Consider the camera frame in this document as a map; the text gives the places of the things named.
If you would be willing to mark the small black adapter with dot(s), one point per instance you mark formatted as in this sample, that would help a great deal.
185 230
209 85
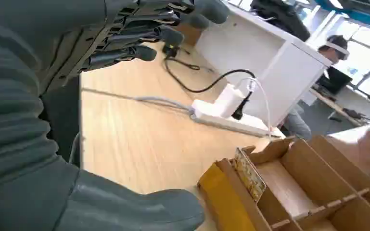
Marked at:
170 51

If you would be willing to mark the blue ceiling beam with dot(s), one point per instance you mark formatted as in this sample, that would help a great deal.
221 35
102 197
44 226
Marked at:
360 14

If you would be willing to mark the black power plug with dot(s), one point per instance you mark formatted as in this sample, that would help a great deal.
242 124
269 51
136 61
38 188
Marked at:
240 110

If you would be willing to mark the card with yellow print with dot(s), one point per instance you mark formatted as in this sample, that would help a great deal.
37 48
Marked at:
250 175

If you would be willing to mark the black monitor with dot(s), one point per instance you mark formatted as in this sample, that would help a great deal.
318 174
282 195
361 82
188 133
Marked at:
334 79

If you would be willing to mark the black bag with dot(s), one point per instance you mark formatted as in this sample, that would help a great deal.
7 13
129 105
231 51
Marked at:
280 14

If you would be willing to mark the person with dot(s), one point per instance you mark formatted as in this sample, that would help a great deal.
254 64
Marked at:
298 126

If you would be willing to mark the wooden card box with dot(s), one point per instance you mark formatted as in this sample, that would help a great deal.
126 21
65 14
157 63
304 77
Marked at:
312 178

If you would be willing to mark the white desk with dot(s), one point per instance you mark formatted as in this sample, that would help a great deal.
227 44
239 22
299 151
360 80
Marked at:
286 79

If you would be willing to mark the white power strip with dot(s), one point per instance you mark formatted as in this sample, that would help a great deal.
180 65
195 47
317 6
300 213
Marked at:
251 124

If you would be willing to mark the ribbed grey left arm sleeve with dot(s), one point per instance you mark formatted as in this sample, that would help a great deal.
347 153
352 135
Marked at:
9 127

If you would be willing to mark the white power adapter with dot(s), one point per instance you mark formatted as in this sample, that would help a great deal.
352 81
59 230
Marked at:
229 100

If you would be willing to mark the plain yellow card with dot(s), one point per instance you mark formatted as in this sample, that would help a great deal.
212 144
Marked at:
224 199

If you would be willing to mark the white headset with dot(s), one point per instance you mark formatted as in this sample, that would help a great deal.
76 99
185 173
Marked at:
339 49

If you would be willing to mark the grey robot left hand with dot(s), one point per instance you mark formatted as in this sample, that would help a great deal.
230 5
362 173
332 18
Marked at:
60 25

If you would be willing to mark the wooden desk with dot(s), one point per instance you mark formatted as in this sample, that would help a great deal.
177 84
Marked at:
334 106

